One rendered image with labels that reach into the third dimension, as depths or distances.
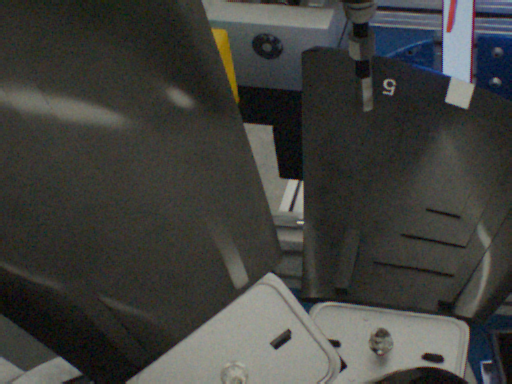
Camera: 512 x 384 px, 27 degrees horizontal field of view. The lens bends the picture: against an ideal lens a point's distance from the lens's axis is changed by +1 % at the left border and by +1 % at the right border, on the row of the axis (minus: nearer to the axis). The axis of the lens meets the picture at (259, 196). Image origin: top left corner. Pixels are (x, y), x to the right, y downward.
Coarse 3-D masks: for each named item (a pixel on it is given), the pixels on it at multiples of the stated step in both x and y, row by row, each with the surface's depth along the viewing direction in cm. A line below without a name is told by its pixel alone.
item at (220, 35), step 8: (216, 32) 99; (224, 32) 99; (216, 40) 98; (224, 40) 98; (224, 48) 99; (224, 56) 99; (224, 64) 99; (232, 64) 101; (232, 72) 102; (232, 80) 102; (232, 88) 102
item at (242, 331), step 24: (264, 288) 51; (240, 312) 51; (264, 312) 51; (288, 312) 51; (192, 336) 51; (216, 336) 51; (240, 336) 51; (264, 336) 51; (312, 336) 51; (168, 360) 51; (192, 360) 51; (216, 360) 51; (240, 360) 51; (264, 360) 51; (288, 360) 51; (312, 360) 52; (336, 360) 52
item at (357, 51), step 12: (360, 24) 42; (348, 36) 43; (360, 36) 43; (372, 36) 43; (360, 48) 43; (372, 48) 43; (360, 60) 43; (360, 72) 44; (360, 84) 45; (372, 84) 45; (360, 96) 45; (372, 96) 45; (360, 108) 46; (372, 108) 46
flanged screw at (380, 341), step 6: (378, 330) 58; (384, 330) 58; (372, 336) 58; (378, 336) 58; (384, 336) 58; (390, 336) 58; (372, 342) 58; (378, 342) 58; (384, 342) 58; (390, 342) 58; (372, 348) 58; (378, 348) 58; (384, 348) 58; (390, 348) 58; (378, 354) 59; (384, 354) 59
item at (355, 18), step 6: (342, 6) 42; (348, 6) 42; (354, 6) 41; (360, 6) 41; (366, 6) 41; (372, 6) 41; (348, 12) 42; (354, 12) 41; (360, 12) 41; (366, 12) 42; (372, 12) 42; (348, 18) 42; (354, 18) 42; (360, 18) 42; (366, 18) 42
